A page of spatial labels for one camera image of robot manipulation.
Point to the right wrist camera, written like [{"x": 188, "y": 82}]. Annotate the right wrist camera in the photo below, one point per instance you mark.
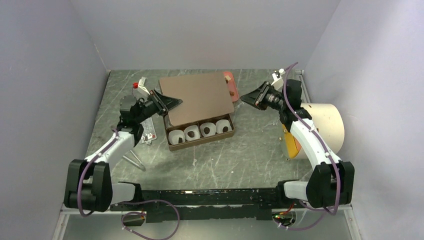
[{"x": 278, "y": 80}]

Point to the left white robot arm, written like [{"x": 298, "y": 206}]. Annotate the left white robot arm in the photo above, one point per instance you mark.
[{"x": 89, "y": 187}]

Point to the pink plastic tray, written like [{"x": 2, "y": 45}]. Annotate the pink plastic tray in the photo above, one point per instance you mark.
[{"x": 231, "y": 85}]

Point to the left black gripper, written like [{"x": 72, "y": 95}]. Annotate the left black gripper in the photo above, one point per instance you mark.
[{"x": 163, "y": 103}]

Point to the white paper cup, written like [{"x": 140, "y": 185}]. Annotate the white paper cup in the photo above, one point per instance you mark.
[
  {"x": 174, "y": 136},
  {"x": 210, "y": 125},
  {"x": 223, "y": 123},
  {"x": 196, "y": 130}
]

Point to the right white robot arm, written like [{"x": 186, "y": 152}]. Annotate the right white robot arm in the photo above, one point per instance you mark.
[{"x": 332, "y": 180}]

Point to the dark heart chocolate piece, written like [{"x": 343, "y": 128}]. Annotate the dark heart chocolate piece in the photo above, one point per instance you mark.
[{"x": 206, "y": 130}]

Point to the rose gold tongs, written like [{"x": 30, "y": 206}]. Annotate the rose gold tongs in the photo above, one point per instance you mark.
[{"x": 132, "y": 158}]

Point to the gold box lid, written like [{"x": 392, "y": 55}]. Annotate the gold box lid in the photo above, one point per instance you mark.
[{"x": 204, "y": 96}]

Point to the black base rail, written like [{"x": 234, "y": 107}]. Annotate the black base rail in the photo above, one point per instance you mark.
[{"x": 235, "y": 203}]

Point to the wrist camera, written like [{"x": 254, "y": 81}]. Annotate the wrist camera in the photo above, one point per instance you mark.
[
  {"x": 141, "y": 88},
  {"x": 278, "y": 80}
]

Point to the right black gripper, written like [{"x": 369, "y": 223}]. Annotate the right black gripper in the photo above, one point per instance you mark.
[{"x": 256, "y": 97}]

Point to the brown chocolate box tray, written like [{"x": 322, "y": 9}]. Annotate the brown chocolate box tray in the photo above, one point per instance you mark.
[{"x": 202, "y": 140}]

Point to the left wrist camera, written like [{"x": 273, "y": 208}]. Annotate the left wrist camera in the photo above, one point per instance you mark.
[{"x": 141, "y": 88}]

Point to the white paper leaflet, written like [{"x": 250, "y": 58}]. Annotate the white paper leaflet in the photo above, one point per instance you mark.
[{"x": 149, "y": 133}]

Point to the cream orange cylinder container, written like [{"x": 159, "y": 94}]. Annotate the cream orange cylinder container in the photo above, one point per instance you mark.
[{"x": 329, "y": 124}]

